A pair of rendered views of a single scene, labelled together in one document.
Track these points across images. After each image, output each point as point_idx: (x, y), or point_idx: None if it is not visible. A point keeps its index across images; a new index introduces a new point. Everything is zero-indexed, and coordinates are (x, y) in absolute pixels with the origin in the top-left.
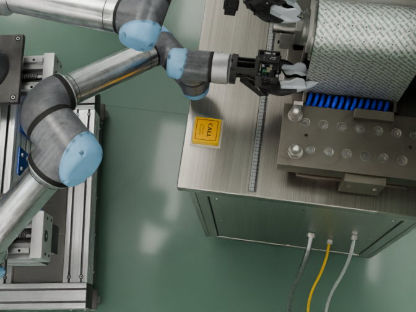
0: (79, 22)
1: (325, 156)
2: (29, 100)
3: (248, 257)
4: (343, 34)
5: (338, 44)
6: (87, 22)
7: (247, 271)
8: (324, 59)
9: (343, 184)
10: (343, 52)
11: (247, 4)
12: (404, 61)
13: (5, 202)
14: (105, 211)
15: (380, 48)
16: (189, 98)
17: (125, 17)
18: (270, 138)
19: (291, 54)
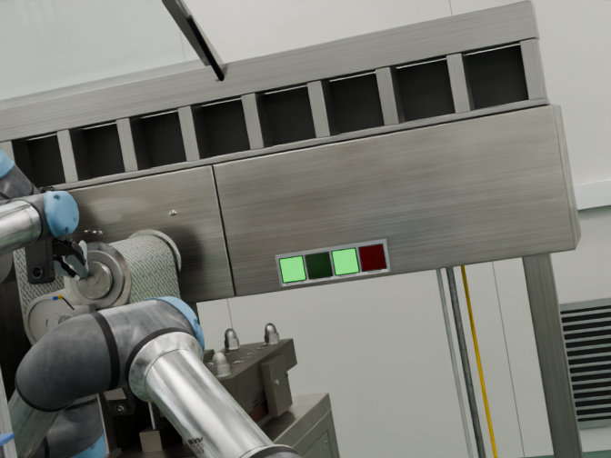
0: (9, 225)
1: (236, 366)
2: (57, 328)
3: None
4: (124, 247)
5: (131, 255)
6: (15, 220)
7: None
8: (135, 285)
9: (272, 378)
10: (139, 263)
11: (59, 237)
12: (166, 260)
13: (200, 393)
14: None
15: (148, 250)
16: (100, 454)
17: (35, 198)
18: (187, 453)
19: None
